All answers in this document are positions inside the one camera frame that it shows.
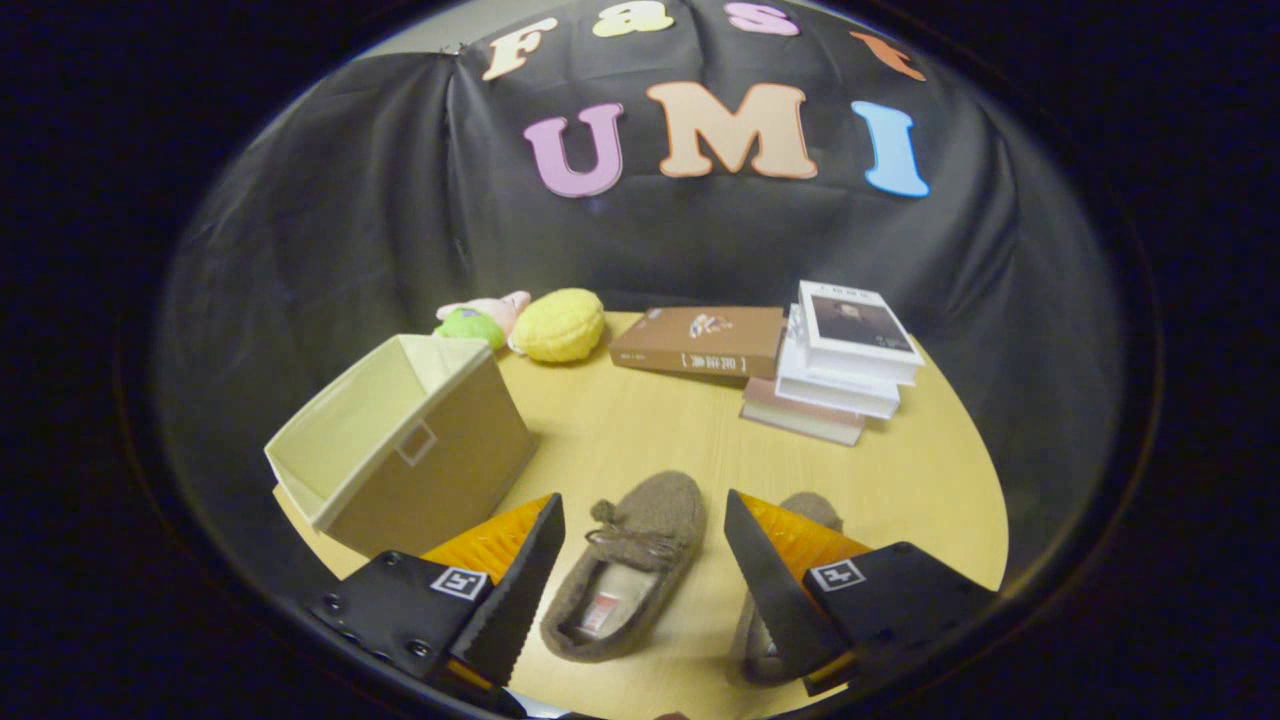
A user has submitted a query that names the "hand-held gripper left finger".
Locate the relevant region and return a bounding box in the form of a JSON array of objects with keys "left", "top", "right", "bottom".
[{"left": 305, "top": 493, "right": 566, "bottom": 716}]

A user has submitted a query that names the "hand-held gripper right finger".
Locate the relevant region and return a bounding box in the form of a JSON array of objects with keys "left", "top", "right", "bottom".
[{"left": 724, "top": 489, "right": 999, "bottom": 698}]

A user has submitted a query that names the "brown fuzzy slipper shoe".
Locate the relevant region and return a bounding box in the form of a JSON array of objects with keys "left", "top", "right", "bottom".
[
  {"left": 728, "top": 491, "right": 847, "bottom": 687},
  {"left": 540, "top": 470, "right": 707, "bottom": 663}
]

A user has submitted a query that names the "beige fabric storage box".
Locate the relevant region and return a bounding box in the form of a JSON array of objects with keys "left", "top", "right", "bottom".
[{"left": 264, "top": 334, "right": 539, "bottom": 559}]

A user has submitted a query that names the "pinkish book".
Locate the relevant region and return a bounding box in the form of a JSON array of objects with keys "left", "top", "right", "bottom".
[{"left": 740, "top": 377, "right": 867, "bottom": 447}]

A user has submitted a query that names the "thick white book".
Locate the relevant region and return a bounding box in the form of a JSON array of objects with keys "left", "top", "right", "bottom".
[{"left": 775, "top": 305, "right": 902, "bottom": 420}]

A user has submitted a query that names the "brown cover book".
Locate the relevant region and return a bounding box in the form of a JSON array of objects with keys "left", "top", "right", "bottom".
[{"left": 609, "top": 306, "right": 787, "bottom": 380}]

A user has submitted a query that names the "yellow plush toy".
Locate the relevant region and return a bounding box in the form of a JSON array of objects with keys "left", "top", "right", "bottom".
[{"left": 509, "top": 288, "right": 606, "bottom": 363}]

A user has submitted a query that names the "pink green plush toy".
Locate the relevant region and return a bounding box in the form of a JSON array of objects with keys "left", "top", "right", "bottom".
[{"left": 433, "top": 290, "right": 532, "bottom": 352}]

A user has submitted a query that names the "black backdrop cloth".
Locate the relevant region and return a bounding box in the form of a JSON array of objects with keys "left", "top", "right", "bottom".
[{"left": 158, "top": 0, "right": 1128, "bottom": 601}]

